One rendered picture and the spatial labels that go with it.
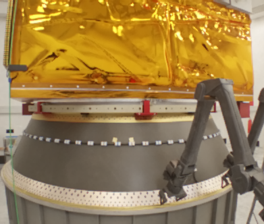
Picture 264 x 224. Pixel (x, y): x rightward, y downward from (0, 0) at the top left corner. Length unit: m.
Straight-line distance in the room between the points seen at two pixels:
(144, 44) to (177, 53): 0.25
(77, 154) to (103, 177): 0.22
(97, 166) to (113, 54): 0.65
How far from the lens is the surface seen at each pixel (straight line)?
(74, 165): 1.41
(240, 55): 2.08
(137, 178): 1.34
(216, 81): 0.88
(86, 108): 1.45
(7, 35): 1.48
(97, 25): 1.42
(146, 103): 1.41
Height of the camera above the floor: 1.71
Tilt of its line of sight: 2 degrees down
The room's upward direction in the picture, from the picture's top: straight up
